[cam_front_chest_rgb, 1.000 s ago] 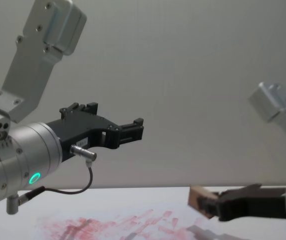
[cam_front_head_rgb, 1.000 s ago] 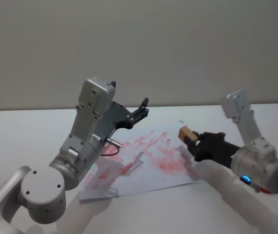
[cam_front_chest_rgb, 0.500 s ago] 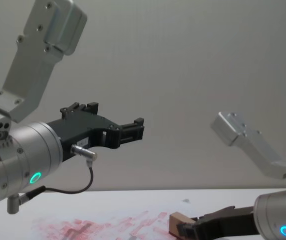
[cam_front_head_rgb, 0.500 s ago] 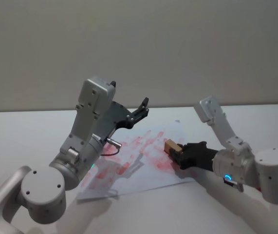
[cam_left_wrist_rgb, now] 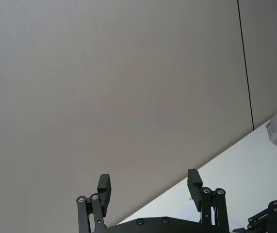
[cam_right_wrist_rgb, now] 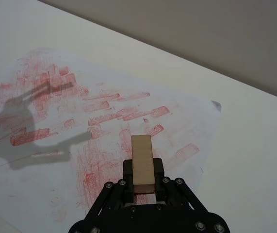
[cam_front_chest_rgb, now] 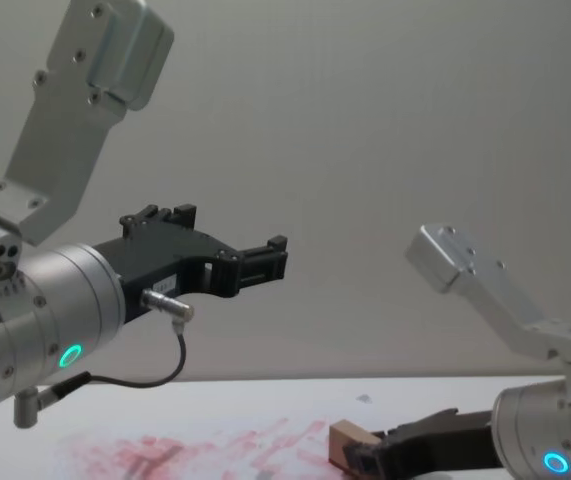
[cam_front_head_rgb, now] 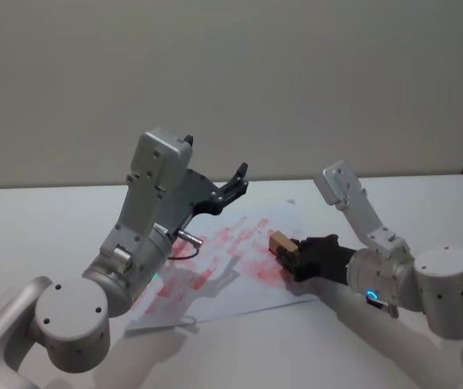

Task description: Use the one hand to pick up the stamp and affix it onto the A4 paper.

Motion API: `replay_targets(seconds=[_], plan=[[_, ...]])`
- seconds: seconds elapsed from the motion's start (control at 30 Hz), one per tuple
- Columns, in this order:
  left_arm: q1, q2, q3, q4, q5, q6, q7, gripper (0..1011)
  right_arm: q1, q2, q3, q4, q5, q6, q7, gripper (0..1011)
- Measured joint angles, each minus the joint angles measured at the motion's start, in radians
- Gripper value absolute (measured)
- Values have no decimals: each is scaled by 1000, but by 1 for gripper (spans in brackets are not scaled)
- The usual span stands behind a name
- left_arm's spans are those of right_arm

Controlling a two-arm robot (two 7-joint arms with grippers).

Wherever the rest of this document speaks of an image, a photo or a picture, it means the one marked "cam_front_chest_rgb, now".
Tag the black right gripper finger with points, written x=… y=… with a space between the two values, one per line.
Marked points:
x=365 y=456
x=430 y=419

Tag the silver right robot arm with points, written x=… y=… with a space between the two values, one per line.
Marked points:
x=530 y=425

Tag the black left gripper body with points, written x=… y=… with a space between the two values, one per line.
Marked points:
x=165 y=255

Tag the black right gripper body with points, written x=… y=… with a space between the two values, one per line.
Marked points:
x=445 y=445

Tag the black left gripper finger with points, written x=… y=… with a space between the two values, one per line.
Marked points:
x=157 y=216
x=255 y=267

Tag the brown cardboard piece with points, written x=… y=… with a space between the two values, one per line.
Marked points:
x=341 y=442

